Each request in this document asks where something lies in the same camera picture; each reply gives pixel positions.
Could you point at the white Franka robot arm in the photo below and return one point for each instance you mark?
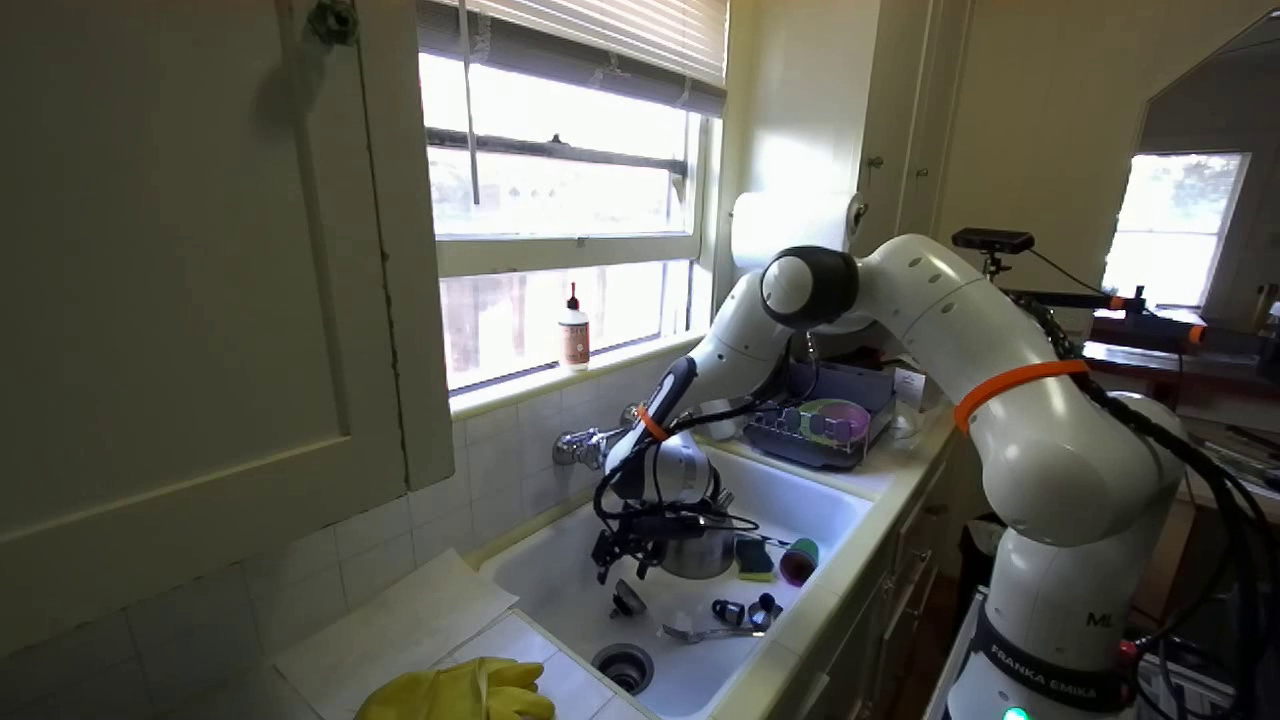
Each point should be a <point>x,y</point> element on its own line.
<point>1040,443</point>

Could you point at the round metal drain plug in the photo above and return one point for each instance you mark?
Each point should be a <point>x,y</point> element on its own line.
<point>631,603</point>

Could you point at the black sponge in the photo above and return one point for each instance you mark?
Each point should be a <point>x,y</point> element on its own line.
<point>753,554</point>

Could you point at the window blind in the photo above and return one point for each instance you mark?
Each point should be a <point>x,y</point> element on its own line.
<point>601,43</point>

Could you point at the window with pale frame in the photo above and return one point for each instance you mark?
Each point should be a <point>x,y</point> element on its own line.
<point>561,200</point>

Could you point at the yellow rubber glove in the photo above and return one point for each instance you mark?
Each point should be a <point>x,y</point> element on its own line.
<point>452,688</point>

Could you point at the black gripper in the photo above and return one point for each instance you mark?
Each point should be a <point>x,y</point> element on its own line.
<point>653,521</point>

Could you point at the small colourful cup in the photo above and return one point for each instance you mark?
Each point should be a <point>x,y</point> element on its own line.
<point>803,562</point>

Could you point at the brown pump soap bottle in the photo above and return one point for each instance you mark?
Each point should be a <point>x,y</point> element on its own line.
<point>575,332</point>

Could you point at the white sink basin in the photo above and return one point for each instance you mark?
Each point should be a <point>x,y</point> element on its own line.
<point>561,587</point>

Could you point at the metal sink drain opening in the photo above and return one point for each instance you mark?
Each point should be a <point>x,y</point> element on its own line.
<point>625,670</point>

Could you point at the pale cabinet door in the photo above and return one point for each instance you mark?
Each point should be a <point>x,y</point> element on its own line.
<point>175,295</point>

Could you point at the chrome wall faucet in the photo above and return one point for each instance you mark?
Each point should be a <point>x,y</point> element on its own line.
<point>581,444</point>

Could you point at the small black blue object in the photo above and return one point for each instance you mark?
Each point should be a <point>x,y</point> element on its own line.
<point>725,613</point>

